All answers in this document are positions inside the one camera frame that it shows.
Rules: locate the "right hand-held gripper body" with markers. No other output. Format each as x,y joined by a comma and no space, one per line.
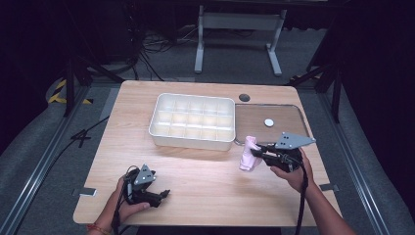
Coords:
290,147

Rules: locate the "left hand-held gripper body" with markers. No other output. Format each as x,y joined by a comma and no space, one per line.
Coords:
143,178

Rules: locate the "pink sock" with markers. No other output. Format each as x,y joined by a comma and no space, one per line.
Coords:
248,156

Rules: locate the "person's left hand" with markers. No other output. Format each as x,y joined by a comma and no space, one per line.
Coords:
125,209

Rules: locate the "person's right hand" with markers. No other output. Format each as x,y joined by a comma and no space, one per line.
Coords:
297,179

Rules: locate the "white round lid knob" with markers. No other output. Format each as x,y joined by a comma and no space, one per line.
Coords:
269,122

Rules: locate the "clear plastic box lid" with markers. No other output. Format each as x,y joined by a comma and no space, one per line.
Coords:
257,114

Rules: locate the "dark round table grommet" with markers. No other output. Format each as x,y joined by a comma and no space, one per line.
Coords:
244,97

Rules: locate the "white compartment storage box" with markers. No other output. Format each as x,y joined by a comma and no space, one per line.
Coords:
192,122

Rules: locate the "black tripod stand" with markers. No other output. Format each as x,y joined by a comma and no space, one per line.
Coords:
336,88
69,84

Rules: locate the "metal floor rail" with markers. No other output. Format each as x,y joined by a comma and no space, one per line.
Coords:
39,169
352,156

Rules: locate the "white metal table frame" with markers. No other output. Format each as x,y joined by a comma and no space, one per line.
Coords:
241,21

